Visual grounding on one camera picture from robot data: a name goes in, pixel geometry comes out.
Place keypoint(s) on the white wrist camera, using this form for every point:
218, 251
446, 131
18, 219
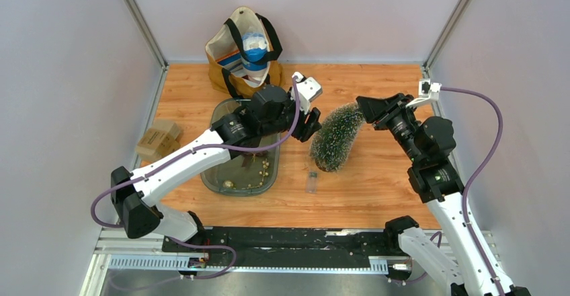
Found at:
308, 88
428, 93

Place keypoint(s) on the clear glass tray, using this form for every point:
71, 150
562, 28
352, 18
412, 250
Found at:
213, 178

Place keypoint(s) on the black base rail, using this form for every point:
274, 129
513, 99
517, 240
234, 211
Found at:
296, 247

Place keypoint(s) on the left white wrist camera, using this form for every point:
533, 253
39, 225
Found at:
308, 88

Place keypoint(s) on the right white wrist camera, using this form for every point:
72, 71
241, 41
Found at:
428, 93

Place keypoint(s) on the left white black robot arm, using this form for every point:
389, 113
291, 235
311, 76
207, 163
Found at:
136, 195

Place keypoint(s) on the small frosted christmas tree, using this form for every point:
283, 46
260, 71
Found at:
331, 145

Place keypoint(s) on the aluminium frame rail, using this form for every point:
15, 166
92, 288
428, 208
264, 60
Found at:
157, 252

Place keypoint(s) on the yellow canvas tote bag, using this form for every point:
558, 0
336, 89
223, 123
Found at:
225, 50

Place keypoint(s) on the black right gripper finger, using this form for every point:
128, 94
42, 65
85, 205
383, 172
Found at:
380, 109
383, 124

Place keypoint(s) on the cardboard wrapped felt pads pack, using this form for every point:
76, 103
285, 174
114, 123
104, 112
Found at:
160, 140

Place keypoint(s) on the brown ribbon bow ornament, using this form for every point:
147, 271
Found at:
250, 157

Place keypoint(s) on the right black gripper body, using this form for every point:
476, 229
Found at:
401, 126

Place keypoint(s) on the gold bead garland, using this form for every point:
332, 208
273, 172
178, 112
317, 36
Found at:
257, 174

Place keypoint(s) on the blue white bottle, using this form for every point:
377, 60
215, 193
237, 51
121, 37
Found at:
255, 46

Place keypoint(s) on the clear plastic battery box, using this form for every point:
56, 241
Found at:
312, 182

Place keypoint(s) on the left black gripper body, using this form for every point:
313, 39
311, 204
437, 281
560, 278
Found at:
287, 122

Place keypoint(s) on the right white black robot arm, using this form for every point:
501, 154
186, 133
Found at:
473, 269

